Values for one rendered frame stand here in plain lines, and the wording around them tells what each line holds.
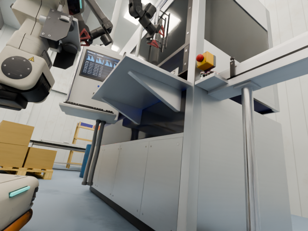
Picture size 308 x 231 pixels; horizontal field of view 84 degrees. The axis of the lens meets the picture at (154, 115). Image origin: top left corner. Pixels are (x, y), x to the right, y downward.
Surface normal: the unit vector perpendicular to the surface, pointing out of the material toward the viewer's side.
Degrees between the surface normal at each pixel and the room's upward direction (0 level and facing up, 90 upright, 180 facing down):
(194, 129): 90
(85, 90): 90
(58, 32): 90
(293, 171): 90
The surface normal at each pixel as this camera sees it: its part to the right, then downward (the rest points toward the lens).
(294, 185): -0.82, -0.26
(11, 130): 0.71, -0.12
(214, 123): 0.53, -0.19
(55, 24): 0.33, -0.25
